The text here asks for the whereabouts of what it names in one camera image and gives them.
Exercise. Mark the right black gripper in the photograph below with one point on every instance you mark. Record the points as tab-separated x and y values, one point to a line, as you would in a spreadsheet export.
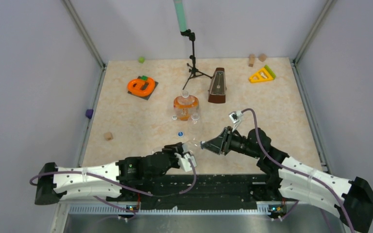
222	142

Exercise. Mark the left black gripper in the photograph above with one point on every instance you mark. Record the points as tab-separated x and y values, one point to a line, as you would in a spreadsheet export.
174	149

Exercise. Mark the clear bottle blue cap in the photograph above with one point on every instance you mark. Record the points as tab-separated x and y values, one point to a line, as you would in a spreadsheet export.
195	127

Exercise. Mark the orange clear plastic bottle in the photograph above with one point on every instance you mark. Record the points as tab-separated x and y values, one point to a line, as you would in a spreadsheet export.
185	105

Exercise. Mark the blue water bottle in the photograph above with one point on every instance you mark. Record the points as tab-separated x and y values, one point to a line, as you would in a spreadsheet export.
190	146

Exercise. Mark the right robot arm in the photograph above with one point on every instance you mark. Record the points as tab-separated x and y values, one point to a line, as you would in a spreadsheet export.
349	200

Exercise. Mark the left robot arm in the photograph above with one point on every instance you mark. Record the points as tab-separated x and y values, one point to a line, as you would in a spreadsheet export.
55	183

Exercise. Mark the brown metronome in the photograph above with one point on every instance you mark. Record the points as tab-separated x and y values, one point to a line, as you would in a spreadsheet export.
217	88

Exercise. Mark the wooden cube near left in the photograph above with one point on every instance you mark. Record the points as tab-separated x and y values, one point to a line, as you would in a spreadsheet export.
108	136

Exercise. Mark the black tripod stand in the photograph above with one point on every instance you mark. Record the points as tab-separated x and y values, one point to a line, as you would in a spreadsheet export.
193	70

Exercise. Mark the yellow triangle toy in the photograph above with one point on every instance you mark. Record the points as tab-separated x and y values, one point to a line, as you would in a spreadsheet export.
260	76

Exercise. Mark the green stick toy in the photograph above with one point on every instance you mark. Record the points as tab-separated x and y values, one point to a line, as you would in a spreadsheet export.
269	70

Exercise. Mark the left wooden block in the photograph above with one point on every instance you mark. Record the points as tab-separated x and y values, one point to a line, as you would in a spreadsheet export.
251	61

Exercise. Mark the wooden block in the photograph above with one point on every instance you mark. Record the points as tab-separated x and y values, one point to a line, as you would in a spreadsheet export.
251	61
262	57

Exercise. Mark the purple block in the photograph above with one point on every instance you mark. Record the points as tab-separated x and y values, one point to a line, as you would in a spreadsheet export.
89	113

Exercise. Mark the right wooden block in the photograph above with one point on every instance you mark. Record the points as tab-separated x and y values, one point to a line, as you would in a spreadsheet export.
262	57

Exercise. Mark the small green cube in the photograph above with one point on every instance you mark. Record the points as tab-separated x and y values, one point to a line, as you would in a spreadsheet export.
141	59

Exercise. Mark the green foam microphone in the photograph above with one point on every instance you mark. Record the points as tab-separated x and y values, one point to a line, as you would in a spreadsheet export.
181	17

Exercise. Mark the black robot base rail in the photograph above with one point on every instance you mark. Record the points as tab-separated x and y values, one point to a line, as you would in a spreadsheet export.
210	194

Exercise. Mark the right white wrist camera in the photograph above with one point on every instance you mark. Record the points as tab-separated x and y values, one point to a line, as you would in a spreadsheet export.
236	119

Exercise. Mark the grey square base plate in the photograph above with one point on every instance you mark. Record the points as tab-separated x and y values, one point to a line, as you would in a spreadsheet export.
151	91

